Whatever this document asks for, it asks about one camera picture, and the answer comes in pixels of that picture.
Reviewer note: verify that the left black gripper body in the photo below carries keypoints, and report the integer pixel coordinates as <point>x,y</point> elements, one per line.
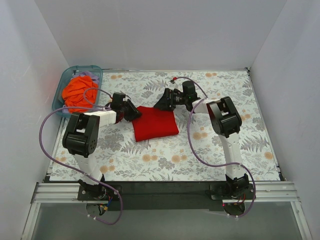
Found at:
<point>129,111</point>

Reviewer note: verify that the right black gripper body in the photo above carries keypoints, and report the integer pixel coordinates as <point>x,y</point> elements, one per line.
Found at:
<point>167,99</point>

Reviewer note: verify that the red t shirt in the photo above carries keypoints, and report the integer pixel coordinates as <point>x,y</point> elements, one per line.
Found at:
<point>154,123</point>

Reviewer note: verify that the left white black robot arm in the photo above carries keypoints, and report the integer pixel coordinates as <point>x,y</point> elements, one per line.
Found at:
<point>81,138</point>

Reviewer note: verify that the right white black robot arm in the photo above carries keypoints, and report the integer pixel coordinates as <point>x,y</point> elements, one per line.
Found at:
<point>226,123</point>

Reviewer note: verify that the orange t shirt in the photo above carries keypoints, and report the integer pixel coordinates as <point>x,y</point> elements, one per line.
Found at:
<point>77,92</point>

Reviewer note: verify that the teal plastic bin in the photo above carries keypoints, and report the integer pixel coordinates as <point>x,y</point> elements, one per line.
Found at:
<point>78,87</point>

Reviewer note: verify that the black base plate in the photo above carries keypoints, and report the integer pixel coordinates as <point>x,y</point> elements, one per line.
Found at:
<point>168,195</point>

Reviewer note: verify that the aluminium frame rail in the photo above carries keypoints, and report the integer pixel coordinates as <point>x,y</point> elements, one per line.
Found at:
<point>263,192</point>

